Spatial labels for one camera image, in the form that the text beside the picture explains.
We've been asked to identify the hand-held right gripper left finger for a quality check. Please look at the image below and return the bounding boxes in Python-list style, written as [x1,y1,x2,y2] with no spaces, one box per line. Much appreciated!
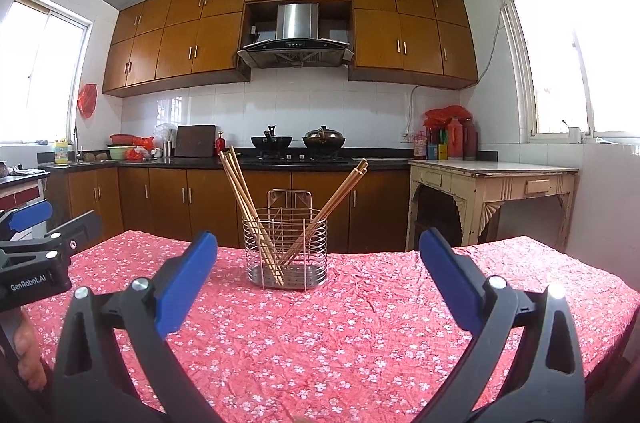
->
[51,230,223,423]

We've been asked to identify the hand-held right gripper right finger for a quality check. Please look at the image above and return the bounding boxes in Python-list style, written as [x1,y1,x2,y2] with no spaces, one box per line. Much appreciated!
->
[417,227,586,423]

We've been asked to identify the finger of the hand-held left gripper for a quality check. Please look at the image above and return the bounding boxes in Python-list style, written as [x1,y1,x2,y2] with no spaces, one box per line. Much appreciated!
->
[0,200,53,244]
[46,210,103,255]

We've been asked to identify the metal wire utensil holder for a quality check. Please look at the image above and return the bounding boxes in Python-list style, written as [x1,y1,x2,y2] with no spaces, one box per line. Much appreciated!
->
[242,189,328,291]

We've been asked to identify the person's left hand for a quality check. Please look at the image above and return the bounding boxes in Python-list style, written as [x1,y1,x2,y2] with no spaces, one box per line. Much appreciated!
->
[10,313,48,391]

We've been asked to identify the wooden base cabinets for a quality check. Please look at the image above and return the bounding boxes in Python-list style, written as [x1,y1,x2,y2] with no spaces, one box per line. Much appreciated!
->
[42,167,412,254]

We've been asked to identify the crumpled red plastic bag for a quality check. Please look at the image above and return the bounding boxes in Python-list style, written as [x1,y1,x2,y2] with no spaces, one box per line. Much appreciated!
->
[125,135,156,161]

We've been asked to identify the cream wooden side table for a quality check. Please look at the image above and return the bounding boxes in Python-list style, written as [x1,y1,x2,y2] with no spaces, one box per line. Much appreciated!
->
[406,159,580,254]

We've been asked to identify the black kitchen countertop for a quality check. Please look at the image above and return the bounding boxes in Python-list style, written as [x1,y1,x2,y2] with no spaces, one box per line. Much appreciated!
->
[37,150,412,171]

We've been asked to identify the colourful condiment boxes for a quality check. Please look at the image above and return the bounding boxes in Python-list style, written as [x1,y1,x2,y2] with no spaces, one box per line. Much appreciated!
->
[426,128,449,160]

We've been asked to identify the red plastic bag on hook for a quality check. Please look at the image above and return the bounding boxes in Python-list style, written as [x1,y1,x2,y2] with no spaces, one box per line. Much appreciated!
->
[77,84,97,120]

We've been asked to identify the red plastic oil bottle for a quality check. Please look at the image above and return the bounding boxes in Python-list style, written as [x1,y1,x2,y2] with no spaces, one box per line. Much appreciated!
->
[446,117,464,161]

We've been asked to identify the dark red plastic bottle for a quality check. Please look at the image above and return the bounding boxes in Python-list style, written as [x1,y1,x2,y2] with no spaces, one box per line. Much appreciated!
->
[462,118,479,161]

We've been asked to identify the red floral tablecloth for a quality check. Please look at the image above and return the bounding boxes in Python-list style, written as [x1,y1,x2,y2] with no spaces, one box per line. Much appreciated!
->
[22,230,640,423]

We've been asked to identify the dark wooden cutting board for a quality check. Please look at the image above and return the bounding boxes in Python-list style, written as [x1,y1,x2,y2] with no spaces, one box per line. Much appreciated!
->
[173,124,217,158]

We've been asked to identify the sliding window with bright light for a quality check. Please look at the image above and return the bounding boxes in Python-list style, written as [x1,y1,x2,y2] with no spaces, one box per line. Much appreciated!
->
[0,0,95,144]

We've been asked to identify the red plastic bag over bottles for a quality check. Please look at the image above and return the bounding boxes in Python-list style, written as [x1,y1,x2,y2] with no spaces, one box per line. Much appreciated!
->
[424,105,473,128]

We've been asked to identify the black wok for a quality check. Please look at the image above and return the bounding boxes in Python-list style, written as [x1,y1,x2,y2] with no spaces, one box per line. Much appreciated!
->
[250,125,294,150]

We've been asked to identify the black gas stove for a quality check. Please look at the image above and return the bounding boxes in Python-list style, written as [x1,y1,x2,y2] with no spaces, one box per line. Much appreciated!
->
[241,154,356,166]

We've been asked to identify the lidded dark wok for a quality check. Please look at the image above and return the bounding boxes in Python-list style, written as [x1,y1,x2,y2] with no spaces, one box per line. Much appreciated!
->
[302,125,347,150]

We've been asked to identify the white framed sliding window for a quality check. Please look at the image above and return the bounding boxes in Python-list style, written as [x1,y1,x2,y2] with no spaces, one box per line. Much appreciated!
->
[494,0,640,138]

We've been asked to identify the steel range hood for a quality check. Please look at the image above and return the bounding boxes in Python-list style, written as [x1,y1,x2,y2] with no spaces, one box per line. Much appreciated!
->
[236,3,355,70]

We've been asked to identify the white wall cable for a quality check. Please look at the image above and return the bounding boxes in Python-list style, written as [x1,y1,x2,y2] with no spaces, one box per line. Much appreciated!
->
[408,20,502,134]

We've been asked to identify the wooden wall cabinets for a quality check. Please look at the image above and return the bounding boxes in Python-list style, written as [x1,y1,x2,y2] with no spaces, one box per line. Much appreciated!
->
[102,0,479,98]

